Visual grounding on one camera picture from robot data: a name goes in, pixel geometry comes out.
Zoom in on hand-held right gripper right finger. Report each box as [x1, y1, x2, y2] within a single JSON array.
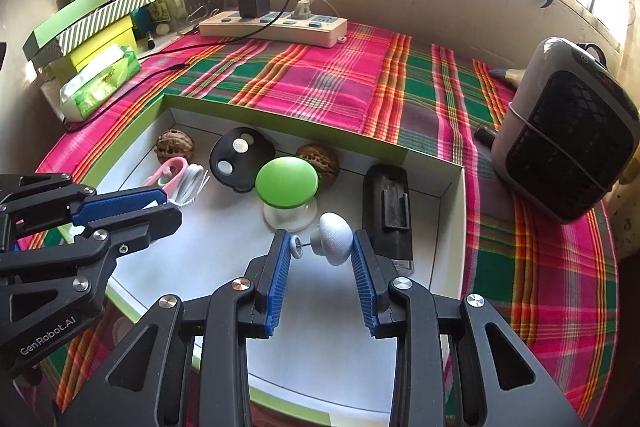
[[350, 228, 586, 427]]

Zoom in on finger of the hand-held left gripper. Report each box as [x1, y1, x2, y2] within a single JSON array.
[[0, 173, 169, 239], [0, 206, 184, 282]]

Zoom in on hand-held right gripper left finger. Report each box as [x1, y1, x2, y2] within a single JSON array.
[[52, 229, 293, 427]]

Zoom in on pink white plastic clip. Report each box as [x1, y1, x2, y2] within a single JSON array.
[[142, 157, 190, 200]]

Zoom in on white cable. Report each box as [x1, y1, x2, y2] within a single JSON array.
[[167, 163, 211, 208]]

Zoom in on white mushroom knob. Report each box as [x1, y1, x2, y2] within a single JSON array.
[[290, 212, 357, 267]]

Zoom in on green white cardboard box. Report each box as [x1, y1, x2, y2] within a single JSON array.
[[50, 92, 468, 427]]

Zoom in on black rectangular device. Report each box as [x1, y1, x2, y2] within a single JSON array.
[[362, 163, 416, 278]]

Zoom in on green knob clear base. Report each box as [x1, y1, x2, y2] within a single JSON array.
[[255, 157, 321, 231]]

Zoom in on black oval remote white buttons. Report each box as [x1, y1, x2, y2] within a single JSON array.
[[209, 127, 275, 194]]

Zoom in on large brown walnut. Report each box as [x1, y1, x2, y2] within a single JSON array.
[[154, 129, 195, 165]]

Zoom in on green tissue pack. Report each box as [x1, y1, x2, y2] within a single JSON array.
[[59, 44, 142, 122]]

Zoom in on small brown walnut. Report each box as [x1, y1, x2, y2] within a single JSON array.
[[295, 143, 341, 190]]

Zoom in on yellow green box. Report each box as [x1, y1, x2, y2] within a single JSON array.
[[47, 16, 138, 72]]

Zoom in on small black object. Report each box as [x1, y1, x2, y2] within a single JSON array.
[[474, 123, 497, 148]]

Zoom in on lime green box lid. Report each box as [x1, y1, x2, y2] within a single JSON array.
[[22, 0, 126, 58]]

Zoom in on green packet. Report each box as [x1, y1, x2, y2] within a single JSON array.
[[150, 0, 186, 25]]

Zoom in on pink green plaid tablecloth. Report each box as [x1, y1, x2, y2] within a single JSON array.
[[35, 19, 621, 427]]

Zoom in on beige power strip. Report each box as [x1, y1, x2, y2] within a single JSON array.
[[199, 9, 348, 48]]

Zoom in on grey black space heater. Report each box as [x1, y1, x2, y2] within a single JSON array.
[[491, 37, 640, 225]]

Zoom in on white plug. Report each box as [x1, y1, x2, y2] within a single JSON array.
[[291, 0, 341, 22]]

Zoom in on black charger with cable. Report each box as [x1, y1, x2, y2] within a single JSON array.
[[62, 0, 296, 132]]

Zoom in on white heater cord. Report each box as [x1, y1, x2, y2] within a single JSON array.
[[507, 102, 616, 192]]

